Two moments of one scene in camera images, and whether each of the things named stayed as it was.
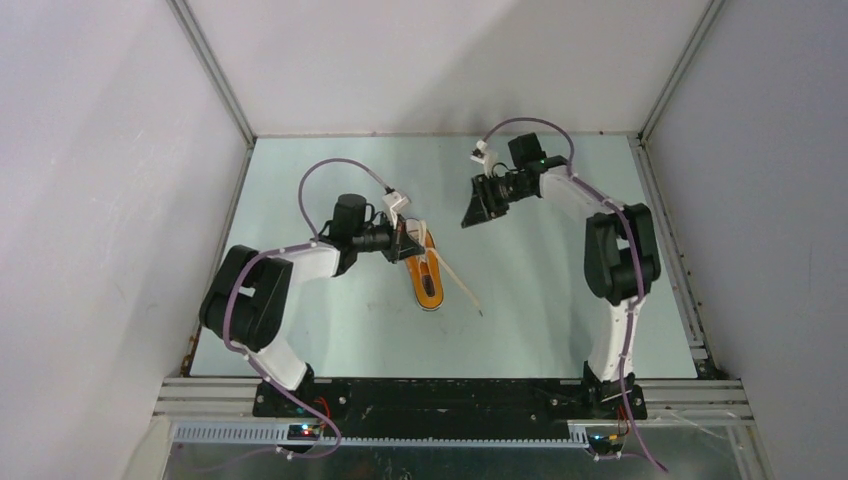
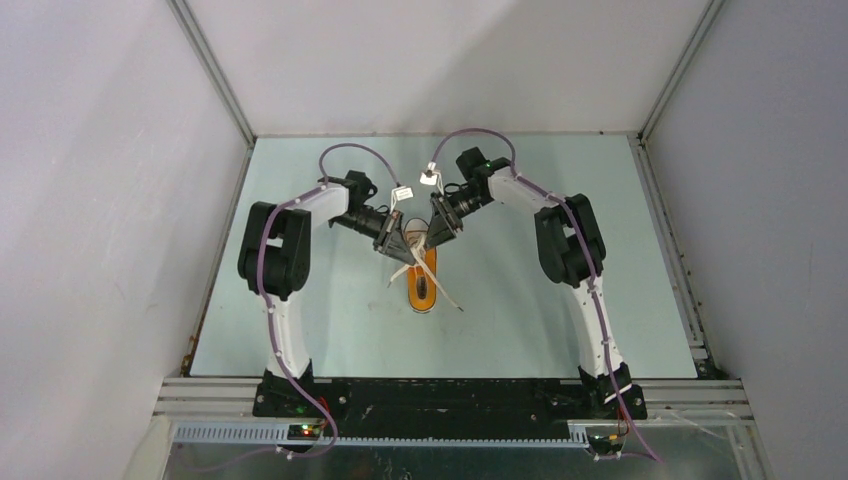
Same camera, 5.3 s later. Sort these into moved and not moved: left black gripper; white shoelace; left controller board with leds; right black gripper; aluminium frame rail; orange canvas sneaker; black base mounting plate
Moved: left black gripper; white shoelace; right black gripper
Not moved: black base mounting plate; left controller board with leds; aluminium frame rail; orange canvas sneaker
